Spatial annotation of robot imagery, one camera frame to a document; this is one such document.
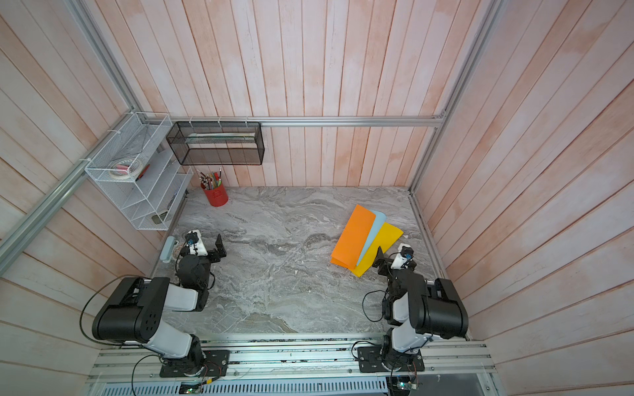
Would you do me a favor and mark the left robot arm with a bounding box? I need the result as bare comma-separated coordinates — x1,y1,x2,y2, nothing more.
92,230,226,360

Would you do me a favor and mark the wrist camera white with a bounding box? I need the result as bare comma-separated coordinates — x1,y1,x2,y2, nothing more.
185,229,208,256
391,244,415,270

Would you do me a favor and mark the red pencil cup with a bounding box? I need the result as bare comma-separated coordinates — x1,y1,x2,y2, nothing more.
201,183,229,207

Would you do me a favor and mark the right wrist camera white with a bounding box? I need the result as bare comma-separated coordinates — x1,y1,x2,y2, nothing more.
391,244,415,270

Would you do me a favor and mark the yellow paper sheet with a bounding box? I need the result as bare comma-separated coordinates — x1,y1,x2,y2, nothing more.
352,223,404,277

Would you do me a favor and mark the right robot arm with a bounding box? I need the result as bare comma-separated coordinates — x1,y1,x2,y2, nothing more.
372,244,469,357

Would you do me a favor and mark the black mesh wall basket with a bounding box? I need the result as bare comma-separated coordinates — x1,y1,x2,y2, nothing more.
166,120,265,166

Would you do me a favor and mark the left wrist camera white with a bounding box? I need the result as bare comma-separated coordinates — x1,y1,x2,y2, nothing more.
185,229,208,256

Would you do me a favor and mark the white wire shelf rack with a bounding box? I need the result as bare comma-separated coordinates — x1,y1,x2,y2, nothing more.
85,112,193,231

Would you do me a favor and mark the orange paper sheet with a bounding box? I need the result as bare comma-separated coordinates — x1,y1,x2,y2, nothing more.
330,205,376,270

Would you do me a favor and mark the light blue paper sheet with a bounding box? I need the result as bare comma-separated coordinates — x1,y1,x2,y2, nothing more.
357,211,387,267

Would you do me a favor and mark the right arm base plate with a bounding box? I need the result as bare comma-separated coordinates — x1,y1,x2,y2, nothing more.
356,346,425,373

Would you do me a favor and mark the tape roll on shelf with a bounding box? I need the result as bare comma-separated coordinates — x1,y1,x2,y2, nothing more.
107,157,145,181

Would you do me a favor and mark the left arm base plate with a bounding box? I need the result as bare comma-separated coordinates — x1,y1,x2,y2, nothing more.
159,350,230,378

